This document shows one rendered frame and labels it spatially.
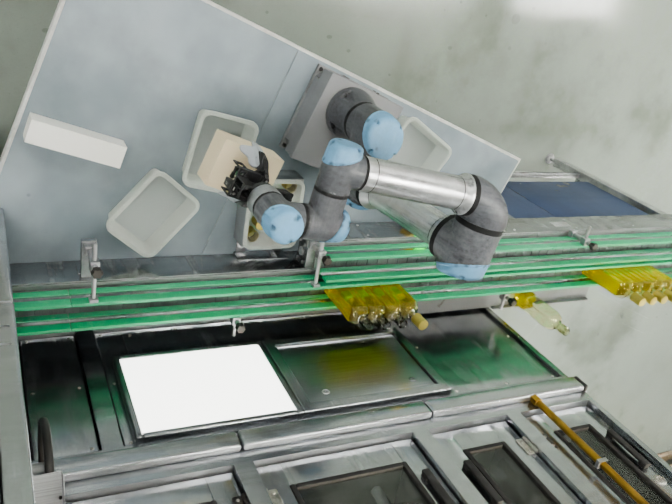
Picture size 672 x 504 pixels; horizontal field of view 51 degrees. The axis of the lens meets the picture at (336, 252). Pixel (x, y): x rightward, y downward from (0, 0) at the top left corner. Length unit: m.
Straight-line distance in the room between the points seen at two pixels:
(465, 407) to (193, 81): 1.18
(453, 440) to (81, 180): 1.23
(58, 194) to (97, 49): 0.40
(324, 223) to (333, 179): 0.10
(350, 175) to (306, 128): 0.61
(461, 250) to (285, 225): 0.45
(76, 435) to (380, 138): 1.05
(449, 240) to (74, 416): 1.01
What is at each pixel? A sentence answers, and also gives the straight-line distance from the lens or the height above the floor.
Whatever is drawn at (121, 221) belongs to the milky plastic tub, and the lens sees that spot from 2.09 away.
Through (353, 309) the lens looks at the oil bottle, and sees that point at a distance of 2.09.
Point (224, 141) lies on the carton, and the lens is 1.67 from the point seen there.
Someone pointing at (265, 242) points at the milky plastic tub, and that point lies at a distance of 2.17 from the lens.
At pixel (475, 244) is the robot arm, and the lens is 1.64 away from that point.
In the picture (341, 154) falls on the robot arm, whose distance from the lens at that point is 1.42.
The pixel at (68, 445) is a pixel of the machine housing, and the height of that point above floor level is 1.26.
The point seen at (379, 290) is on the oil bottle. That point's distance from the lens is 2.22.
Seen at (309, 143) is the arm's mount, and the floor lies 0.85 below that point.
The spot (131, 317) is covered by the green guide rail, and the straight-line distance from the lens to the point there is 2.04.
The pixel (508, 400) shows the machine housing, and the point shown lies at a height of 1.39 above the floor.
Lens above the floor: 2.63
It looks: 52 degrees down
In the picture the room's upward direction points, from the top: 137 degrees clockwise
